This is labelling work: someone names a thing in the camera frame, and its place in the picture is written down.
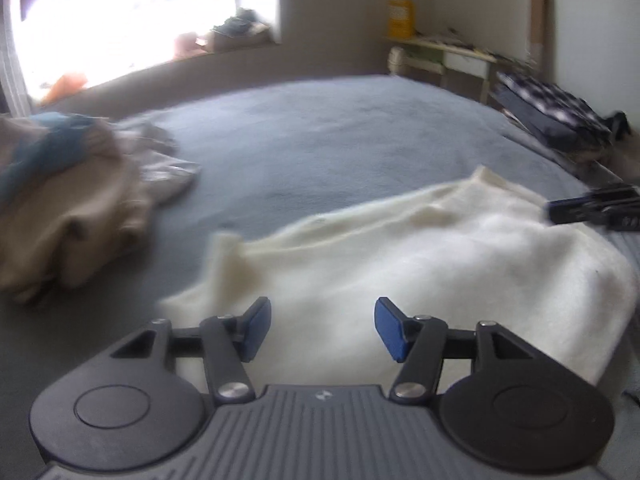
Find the dark folded clothes stack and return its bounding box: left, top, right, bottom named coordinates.
left=494, top=85, right=617, bottom=155

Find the grey bed blanket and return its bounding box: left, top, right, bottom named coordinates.
left=0, top=74, right=640, bottom=480

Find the grey curtain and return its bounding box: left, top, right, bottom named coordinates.
left=0, top=0, right=32, bottom=117

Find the pink object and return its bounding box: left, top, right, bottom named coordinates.
left=172, top=32, right=209, bottom=59

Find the beige clothing pile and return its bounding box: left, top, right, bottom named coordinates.
left=0, top=114, right=153, bottom=303

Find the blue garment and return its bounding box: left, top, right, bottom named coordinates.
left=0, top=111, right=110, bottom=202

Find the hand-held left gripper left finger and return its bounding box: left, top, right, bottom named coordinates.
left=110, top=296, right=273, bottom=404

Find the orange object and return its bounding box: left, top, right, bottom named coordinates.
left=42, top=73, right=89, bottom=104

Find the cardboard box with dark clutter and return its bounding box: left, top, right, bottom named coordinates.
left=204, top=7, right=277, bottom=54

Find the cardboard plank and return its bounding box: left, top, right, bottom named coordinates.
left=525, top=0, right=557, bottom=67

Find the grey garment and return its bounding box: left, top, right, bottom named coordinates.
left=114, top=121, right=202, bottom=207

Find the cream knit sweater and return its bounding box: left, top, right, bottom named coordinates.
left=157, top=164, right=639, bottom=397

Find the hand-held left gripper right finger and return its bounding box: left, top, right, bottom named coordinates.
left=375, top=296, right=533, bottom=404

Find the yellow box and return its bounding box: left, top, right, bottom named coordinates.
left=387, top=0, right=417, bottom=39

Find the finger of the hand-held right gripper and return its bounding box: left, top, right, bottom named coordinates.
left=544, top=184, right=640, bottom=234

